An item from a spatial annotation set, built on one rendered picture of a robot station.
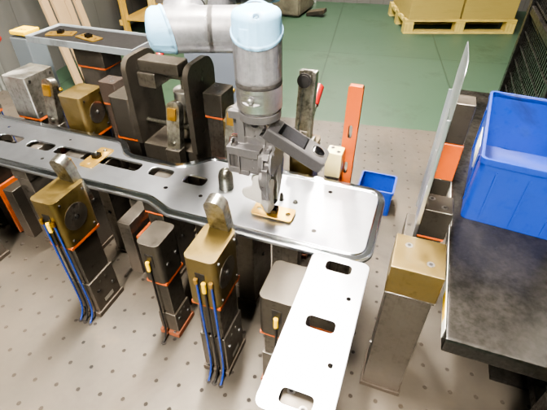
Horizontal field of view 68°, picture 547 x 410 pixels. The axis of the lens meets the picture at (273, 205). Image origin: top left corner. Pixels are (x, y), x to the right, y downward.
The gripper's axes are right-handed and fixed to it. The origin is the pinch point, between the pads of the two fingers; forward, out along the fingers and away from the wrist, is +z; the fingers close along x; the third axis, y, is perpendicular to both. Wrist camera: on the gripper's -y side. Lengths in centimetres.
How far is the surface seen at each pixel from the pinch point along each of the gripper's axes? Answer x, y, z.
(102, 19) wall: -344, 340, 75
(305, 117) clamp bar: -19.8, -0.3, -9.3
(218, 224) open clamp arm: 12.4, 5.3, -3.9
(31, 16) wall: -238, 324, 45
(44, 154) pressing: -2, 60, 1
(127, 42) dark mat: -38, 57, -14
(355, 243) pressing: 2.7, -16.9, 2.6
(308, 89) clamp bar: -20.7, -0.5, -15.4
